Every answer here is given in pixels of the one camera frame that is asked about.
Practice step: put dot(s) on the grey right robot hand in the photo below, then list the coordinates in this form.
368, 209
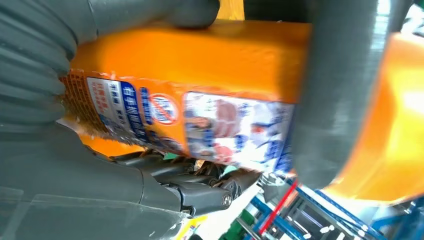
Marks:
66, 185

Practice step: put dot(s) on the red pole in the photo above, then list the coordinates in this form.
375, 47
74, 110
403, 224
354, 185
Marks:
278, 207

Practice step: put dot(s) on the blue metal shelving rack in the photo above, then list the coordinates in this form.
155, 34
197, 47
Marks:
281, 225

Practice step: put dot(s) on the green plastic crate stack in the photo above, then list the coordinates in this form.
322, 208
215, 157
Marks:
236, 228

